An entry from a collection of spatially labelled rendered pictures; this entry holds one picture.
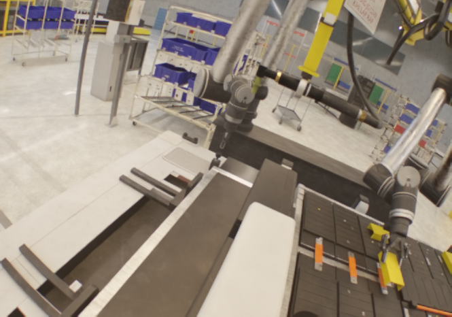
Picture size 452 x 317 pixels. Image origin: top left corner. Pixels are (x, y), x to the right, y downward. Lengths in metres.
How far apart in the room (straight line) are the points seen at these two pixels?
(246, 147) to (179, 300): 1.36
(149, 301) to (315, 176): 1.52
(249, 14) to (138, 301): 1.34
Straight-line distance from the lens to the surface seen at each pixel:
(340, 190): 1.95
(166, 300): 0.59
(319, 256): 0.86
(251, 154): 1.79
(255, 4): 1.40
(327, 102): 0.93
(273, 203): 0.77
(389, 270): 0.94
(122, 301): 0.57
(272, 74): 0.93
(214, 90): 1.60
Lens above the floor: 1.51
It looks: 25 degrees down
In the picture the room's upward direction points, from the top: 21 degrees clockwise
